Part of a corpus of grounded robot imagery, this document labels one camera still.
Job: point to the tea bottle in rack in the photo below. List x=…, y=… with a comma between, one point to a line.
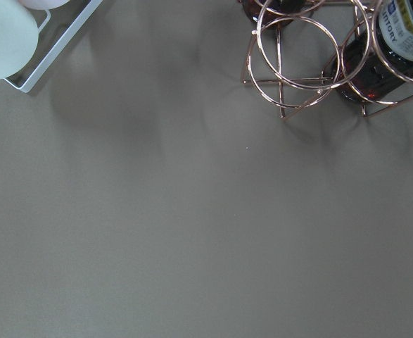
x=394, y=32

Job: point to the pale green cup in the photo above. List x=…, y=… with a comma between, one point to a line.
x=18, y=37

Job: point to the white wire rack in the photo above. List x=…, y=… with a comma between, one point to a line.
x=56, y=26

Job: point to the copper wire bottle rack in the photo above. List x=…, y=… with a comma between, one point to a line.
x=263, y=66

